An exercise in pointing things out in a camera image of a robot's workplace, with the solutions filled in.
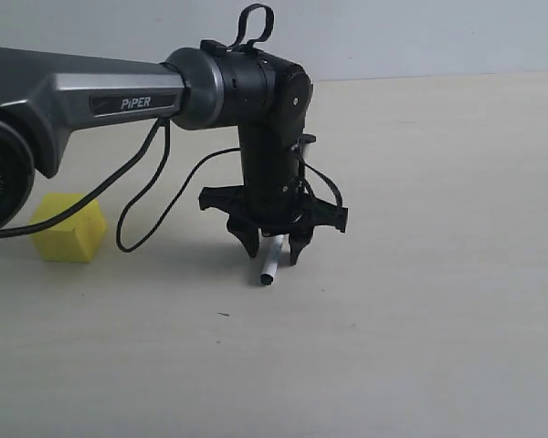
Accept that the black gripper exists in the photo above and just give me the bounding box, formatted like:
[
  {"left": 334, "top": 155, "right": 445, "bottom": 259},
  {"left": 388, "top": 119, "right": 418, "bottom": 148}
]
[{"left": 199, "top": 136, "right": 348, "bottom": 266}]

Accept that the black and white marker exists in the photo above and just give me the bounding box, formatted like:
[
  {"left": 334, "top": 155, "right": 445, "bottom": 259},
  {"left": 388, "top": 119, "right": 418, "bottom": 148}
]
[{"left": 259, "top": 235, "right": 285, "bottom": 286}]

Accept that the yellow foam cube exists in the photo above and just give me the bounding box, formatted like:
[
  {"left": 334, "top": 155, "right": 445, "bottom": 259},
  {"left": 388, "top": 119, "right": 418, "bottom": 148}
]
[{"left": 30, "top": 193, "right": 107, "bottom": 263}]

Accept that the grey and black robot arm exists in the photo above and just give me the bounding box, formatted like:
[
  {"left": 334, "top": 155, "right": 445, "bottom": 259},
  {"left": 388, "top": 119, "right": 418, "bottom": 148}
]
[{"left": 0, "top": 40, "right": 348, "bottom": 263}]

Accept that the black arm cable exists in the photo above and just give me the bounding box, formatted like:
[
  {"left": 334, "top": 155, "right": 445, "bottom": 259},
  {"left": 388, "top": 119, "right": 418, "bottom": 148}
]
[{"left": 0, "top": 117, "right": 243, "bottom": 253}]

